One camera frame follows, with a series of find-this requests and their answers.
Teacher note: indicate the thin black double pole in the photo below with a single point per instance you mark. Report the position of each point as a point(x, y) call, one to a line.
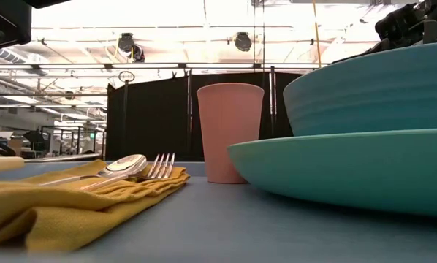
point(273, 106)

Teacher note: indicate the silver fork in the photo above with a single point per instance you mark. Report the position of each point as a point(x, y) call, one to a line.
point(163, 168)

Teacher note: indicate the long horizontal ceiling rail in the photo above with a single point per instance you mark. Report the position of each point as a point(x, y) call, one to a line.
point(218, 66)

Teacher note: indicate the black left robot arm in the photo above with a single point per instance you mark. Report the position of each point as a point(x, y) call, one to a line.
point(6, 25)

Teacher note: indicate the black curtain partition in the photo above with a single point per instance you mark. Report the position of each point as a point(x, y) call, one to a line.
point(149, 120)

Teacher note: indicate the teal green plate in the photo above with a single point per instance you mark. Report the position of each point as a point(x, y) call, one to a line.
point(350, 171)

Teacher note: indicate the black round ceiling device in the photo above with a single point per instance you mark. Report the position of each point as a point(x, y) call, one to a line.
point(243, 41)
point(127, 42)

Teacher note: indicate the distant black workstation frame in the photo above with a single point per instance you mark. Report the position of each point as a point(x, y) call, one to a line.
point(76, 142)

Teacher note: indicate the yellow cloth napkin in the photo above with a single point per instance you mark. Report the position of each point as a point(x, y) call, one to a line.
point(76, 212)

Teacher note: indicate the silver spoon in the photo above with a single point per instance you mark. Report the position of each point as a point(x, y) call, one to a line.
point(125, 164)

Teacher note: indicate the cardboard box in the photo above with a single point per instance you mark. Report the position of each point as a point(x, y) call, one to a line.
point(15, 146)

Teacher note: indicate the blue bowl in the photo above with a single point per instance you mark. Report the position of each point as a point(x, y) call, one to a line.
point(368, 95)

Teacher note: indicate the pink cup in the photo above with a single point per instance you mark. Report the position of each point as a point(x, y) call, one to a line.
point(229, 135)

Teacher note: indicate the blue serving tray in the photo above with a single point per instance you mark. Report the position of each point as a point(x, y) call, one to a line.
point(240, 226)

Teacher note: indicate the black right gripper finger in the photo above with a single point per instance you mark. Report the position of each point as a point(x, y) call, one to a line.
point(368, 48)

